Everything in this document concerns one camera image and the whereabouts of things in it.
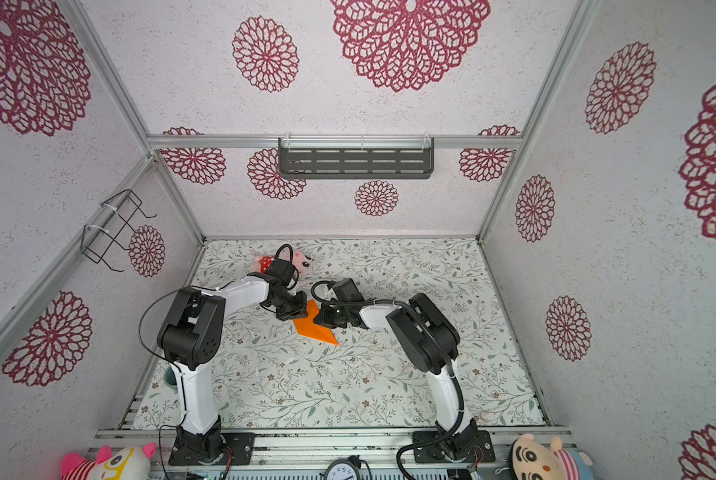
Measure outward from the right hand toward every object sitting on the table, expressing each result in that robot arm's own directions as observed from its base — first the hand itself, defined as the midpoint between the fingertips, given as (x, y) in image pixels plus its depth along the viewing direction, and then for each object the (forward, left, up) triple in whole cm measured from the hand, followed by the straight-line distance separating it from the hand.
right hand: (311, 317), depth 95 cm
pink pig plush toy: (+23, +7, +2) cm, 24 cm away
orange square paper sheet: (-2, +2, -3) cm, 4 cm away
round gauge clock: (-40, -13, 0) cm, 42 cm away
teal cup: (-22, +35, +3) cm, 41 cm away
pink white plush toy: (-41, +34, +5) cm, 54 cm away
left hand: (+2, +2, -4) cm, 5 cm away
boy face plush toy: (-36, -55, +4) cm, 66 cm away
